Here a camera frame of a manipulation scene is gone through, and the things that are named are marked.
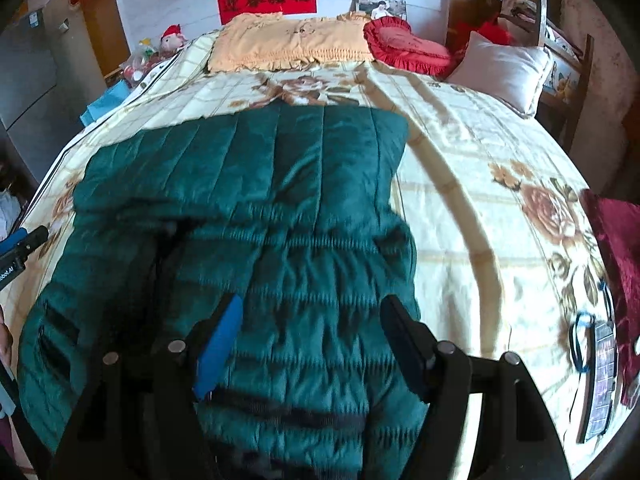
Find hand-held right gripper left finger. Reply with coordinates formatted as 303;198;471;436
50;295;244;480

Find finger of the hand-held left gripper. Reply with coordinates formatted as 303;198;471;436
0;226;50;258

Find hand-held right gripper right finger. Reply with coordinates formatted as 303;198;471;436
380;294;571;480

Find green quilted jacket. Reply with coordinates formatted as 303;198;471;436
17;105;431;480

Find red clothes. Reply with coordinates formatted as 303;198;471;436
447;7;516;53

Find grey refrigerator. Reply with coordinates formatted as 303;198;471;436
0;0;91;186

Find floral bedsheet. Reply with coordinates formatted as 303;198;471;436
0;30;640;480

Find black phone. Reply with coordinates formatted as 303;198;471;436
577;321;618;443

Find wooden door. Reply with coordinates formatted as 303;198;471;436
80;0;131;78

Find dark red blanket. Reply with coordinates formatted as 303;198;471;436
580;189;640;408

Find plush toy with red hat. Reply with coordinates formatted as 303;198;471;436
159;24;188;56

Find white pillow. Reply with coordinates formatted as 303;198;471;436
446;31;553;118

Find red heart cushion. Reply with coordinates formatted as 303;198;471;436
363;16;458;78

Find yellow frilled pillow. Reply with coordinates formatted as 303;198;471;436
207;12;376;73

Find wooden chair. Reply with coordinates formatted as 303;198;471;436
472;0;596;153

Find framed photo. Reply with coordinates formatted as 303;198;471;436
350;0;407;22

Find blue lanyard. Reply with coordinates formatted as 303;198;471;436
570;310;598;373

